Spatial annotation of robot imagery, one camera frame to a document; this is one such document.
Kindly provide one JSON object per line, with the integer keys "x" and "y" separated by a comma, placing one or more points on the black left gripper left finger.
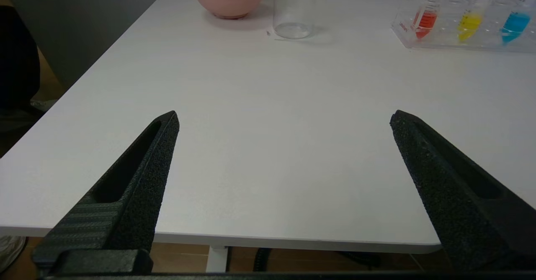
{"x": 138, "y": 196}

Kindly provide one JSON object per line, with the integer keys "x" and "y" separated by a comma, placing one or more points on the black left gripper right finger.
{"x": 452, "y": 196}

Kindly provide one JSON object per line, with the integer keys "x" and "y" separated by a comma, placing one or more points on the clear plastic test tube rack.
{"x": 488, "y": 41}

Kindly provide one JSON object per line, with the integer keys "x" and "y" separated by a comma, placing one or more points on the test tube with yellow pigment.
{"x": 469, "y": 24}

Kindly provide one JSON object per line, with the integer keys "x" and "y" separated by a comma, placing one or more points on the white table leg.
{"x": 217, "y": 259}

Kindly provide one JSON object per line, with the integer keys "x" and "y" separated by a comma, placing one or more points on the test tube with blue pigment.
{"x": 514, "y": 24}

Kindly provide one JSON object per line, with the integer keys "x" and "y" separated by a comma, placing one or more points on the clear glass beaker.
{"x": 293, "y": 29}

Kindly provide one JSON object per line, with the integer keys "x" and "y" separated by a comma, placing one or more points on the test tube with red pigment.
{"x": 425, "y": 22}

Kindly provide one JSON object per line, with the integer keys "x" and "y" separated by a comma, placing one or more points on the black office chair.
{"x": 16, "y": 62}

